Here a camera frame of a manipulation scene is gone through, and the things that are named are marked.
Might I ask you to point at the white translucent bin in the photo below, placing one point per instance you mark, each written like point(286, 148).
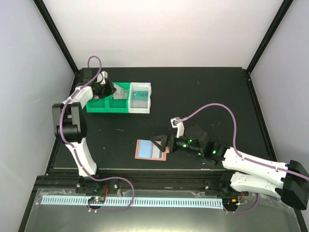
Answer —
point(139, 101)

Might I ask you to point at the brown leather card holder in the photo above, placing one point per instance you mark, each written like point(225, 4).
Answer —
point(147, 150)

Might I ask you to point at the left small circuit board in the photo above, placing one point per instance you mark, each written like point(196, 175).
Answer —
point(97, 200)

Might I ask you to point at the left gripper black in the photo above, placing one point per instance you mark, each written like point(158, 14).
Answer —
point(111, 89)

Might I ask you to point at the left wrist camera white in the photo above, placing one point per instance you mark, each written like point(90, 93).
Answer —
point(101, 79)

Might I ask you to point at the white slotted cable duct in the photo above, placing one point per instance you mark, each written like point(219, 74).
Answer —
point(211, 203)

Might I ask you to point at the green bin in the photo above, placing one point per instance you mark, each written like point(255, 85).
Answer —
point(119, 106)
point(96, 105)

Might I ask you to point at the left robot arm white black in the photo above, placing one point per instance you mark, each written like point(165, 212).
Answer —
point(70, 125)

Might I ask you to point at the teal VIP credit card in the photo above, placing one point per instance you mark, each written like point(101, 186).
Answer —
point(140, 95)

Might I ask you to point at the black frame post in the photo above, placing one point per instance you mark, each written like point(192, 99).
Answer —
point(279, 16)
point(56, 34)

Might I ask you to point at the black aluminium front rail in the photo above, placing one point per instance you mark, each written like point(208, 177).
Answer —
point(210, 181)

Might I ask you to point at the right small circuit board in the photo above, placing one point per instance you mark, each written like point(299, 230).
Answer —
point(236, 201)

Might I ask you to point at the right black frame post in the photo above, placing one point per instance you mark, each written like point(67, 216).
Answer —
point(279, 16)

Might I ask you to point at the left black frame post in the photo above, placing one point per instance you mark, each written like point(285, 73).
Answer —
point(56, 34)

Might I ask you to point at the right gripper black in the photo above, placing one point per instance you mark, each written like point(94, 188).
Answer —
point(166, 138)

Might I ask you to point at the green bin left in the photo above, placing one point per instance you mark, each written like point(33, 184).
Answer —
point(96, 105)

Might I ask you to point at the green bin middle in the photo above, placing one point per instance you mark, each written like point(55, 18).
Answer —
point(119, 106)

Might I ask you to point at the small circuit board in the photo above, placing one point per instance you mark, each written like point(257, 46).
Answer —
point(97, 200)
point(236, 201)

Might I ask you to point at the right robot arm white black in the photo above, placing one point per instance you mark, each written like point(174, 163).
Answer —
point(288, 182)

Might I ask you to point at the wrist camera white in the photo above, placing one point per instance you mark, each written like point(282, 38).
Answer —
point(101, 79)
point(177, 124)

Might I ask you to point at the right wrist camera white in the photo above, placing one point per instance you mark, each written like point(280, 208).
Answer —
point(177, 124)

